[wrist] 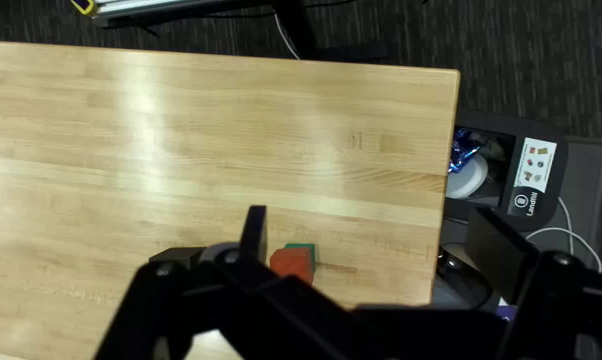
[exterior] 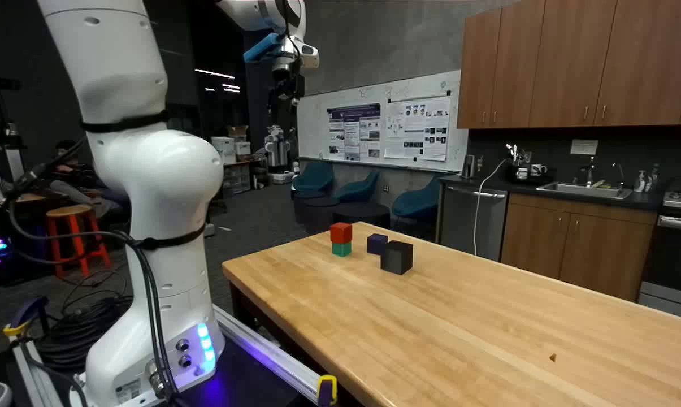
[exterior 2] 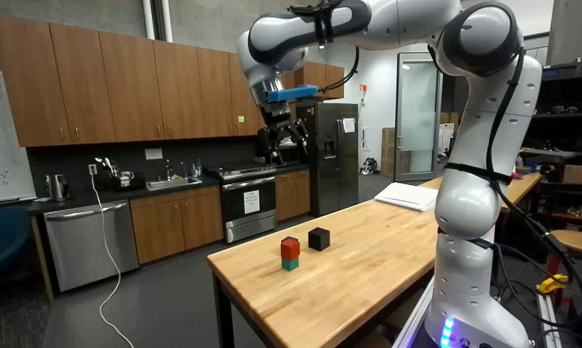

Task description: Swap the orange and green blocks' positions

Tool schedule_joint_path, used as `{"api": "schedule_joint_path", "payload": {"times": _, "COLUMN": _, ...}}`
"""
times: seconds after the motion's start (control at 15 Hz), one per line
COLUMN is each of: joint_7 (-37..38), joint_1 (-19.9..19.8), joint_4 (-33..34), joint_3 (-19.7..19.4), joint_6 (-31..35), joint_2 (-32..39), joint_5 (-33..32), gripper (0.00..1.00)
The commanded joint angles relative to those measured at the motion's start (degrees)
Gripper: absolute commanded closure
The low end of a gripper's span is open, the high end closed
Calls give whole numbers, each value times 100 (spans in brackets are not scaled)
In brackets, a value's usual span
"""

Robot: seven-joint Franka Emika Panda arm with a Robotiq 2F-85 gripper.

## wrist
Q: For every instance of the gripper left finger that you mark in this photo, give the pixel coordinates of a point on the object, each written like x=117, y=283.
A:
x=261, y=305

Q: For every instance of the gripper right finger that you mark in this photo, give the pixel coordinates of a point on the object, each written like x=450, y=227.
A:
x=555, y=295

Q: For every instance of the orange block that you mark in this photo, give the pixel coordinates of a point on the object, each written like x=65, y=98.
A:
x=292, y=265

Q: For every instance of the green block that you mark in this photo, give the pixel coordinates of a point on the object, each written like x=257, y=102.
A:
x=308, y=250

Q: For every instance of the black waste bin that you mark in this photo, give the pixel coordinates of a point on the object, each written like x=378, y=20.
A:
x=535, y=150

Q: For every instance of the blue foil wrapper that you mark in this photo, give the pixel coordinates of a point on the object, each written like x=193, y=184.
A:
x=461, y=150

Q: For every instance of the aluminium rail with yellow cap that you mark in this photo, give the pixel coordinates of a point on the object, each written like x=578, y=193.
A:
x=146, y=7

